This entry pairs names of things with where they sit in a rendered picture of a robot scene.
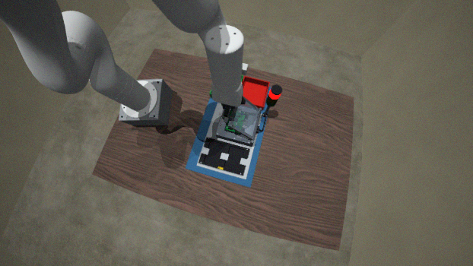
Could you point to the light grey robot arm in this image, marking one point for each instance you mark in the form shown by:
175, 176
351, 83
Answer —
65, 64

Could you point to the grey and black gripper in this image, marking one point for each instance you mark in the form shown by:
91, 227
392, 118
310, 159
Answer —
233, 99

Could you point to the red bin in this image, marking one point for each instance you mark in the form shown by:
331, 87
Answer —
254, 90

